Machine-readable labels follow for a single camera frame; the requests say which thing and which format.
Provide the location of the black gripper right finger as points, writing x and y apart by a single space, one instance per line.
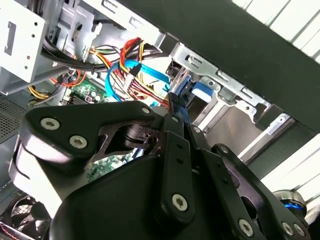
250 185

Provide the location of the hard disk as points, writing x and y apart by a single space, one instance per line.
202 91

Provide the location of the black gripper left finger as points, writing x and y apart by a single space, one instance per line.
82 117

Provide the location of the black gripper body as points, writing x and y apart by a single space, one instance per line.
112 212

